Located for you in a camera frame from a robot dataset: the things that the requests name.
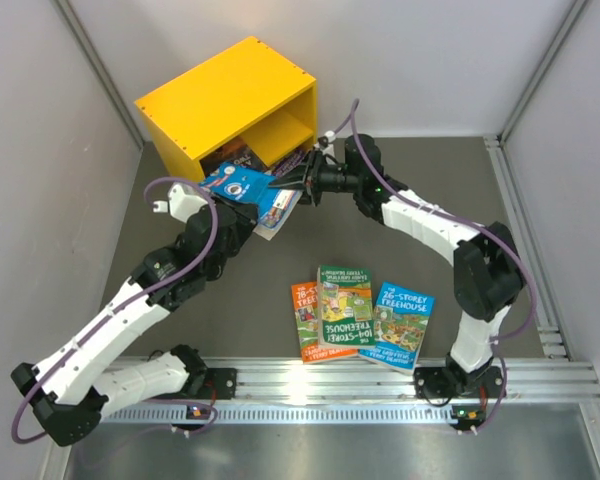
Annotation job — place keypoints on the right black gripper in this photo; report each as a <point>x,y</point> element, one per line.
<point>307,178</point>

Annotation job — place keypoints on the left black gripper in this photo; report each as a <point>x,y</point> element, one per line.
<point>248,218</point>

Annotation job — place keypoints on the purple 52-storey treehouse book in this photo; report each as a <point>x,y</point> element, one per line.
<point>288,163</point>

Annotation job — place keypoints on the blue thick paperback book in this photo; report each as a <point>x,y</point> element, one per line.
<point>247,186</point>

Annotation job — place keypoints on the dark Tale of Two Cities book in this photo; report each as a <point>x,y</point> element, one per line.
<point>237,152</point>

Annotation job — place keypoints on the orange 78-storey treehouse book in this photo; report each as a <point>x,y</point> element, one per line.
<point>304,296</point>

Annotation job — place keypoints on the green 104-storey treehouse book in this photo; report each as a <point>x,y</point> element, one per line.
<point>345,308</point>

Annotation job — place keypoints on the light blue treehouse book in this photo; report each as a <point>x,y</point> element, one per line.
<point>401,318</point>

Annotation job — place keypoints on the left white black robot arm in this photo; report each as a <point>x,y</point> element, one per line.
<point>71,391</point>

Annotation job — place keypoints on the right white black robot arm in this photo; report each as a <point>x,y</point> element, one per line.
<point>487,275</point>

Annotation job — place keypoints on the yellow wooden shelf box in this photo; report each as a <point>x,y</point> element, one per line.
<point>248,91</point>

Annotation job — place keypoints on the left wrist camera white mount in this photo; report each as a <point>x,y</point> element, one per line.
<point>177,197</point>

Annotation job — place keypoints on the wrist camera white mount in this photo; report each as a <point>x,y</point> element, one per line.
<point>177,197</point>
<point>325,141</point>

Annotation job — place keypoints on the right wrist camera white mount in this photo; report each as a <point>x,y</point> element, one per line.
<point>325,141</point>

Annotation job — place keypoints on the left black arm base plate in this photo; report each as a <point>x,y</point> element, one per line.
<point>219,384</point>

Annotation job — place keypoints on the aluminium mounting rail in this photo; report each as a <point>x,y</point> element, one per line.
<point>286,391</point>

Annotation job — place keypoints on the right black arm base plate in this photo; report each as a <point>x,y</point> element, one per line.
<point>443,383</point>

